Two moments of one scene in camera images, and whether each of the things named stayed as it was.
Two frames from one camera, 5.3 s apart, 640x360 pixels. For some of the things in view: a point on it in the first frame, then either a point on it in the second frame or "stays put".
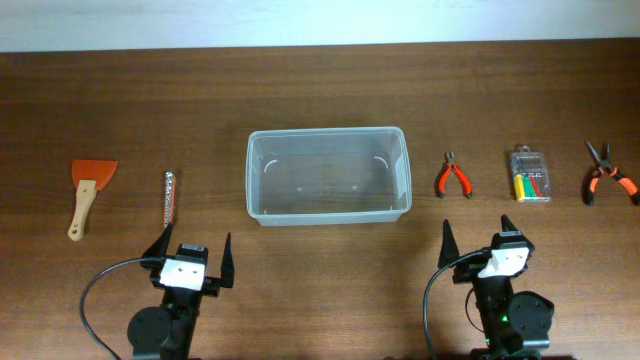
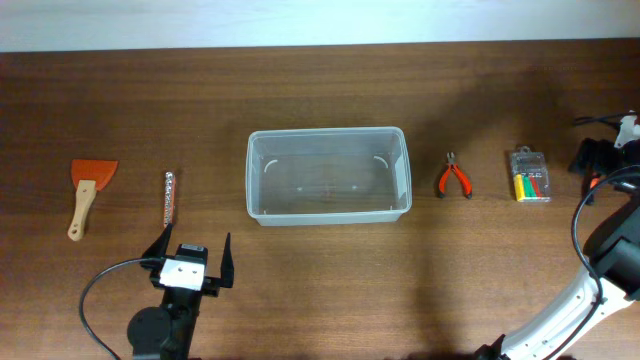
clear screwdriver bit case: x=530 y=176 stays put
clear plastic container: x=302 y=176 stays put
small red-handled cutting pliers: x=450 y=158 stays put
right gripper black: x=448 y=250 to x=601 y=148
